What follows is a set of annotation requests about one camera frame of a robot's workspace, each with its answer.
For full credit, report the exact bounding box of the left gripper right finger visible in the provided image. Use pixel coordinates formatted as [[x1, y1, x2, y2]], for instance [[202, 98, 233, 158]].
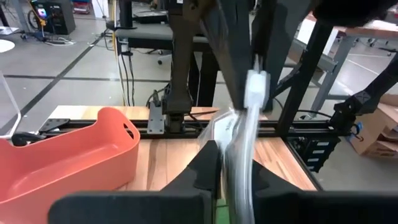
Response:
[[252, 161, 398, 224]]

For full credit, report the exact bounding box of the clear plastic zip bag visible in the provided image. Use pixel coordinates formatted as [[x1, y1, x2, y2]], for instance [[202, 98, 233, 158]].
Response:
[[198, 54, 271, 224]]

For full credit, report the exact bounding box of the orange plastic bin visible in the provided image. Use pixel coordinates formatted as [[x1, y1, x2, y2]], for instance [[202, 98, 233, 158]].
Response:
[[0, 107, 141, 224]]

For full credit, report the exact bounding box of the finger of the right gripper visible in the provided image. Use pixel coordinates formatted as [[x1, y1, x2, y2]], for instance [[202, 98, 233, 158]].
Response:
[[252, 0, 312, 110], [198, 0, 252, 110]]

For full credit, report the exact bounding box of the white round floor plate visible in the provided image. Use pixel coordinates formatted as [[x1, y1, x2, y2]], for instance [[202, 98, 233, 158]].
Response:
[[0, 39, 16, 54]]

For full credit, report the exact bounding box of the black and yellow wire bundle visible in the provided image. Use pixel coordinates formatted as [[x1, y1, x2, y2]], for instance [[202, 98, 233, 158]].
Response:
[[110, 0, 172, 108]]

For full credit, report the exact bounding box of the black vented control box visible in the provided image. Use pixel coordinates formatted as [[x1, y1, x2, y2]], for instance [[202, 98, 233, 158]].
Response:
[[287, 135, 341, 174]]

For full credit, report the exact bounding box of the brown cardboard box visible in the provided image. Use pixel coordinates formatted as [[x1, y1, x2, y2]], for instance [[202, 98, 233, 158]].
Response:
[[351, 95, 398, 159]]

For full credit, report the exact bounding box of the black computer tower with light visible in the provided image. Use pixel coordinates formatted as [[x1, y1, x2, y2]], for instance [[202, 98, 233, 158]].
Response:
[[30, 0, 77, 35]]

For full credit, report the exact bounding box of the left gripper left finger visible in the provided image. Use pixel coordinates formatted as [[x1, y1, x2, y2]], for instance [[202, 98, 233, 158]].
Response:
[[48, 140, 222, 224]]

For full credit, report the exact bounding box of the black desk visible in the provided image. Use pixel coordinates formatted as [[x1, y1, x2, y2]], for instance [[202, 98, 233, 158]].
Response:
[[105, 0, 224, 108]]

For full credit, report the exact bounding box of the white bent tube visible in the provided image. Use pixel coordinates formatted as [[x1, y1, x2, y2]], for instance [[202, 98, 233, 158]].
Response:
[[0, 71, 22, 139]]

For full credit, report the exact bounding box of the wooden table with grey legs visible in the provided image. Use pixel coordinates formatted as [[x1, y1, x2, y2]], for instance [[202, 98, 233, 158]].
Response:
[[292, 12, 398, 113]]

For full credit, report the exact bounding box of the green elastic bandage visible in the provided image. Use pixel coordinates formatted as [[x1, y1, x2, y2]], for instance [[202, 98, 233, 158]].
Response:
[[215, 198, 231, 224]]

